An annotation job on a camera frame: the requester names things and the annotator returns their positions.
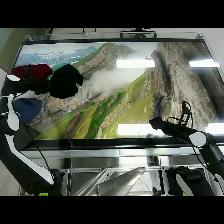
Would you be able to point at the black garment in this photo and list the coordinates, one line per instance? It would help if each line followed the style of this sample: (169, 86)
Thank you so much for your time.
(66, 82)

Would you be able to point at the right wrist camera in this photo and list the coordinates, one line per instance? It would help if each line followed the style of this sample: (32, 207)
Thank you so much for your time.
(185, 112)

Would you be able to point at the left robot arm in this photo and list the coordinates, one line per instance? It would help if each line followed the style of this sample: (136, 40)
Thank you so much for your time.
(13, 120)

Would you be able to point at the blue garment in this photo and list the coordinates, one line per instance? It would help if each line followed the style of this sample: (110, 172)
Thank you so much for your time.
(27, 108)

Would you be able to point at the silver frame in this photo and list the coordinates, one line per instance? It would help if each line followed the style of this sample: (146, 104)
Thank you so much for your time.
(126, 181)

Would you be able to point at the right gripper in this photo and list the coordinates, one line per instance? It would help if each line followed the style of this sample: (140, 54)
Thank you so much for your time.
(158, 124)

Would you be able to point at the red garment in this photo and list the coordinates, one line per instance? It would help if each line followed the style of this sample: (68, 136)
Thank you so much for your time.
(32, 71)

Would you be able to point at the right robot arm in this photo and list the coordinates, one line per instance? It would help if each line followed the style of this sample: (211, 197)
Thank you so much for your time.
(199, 139)

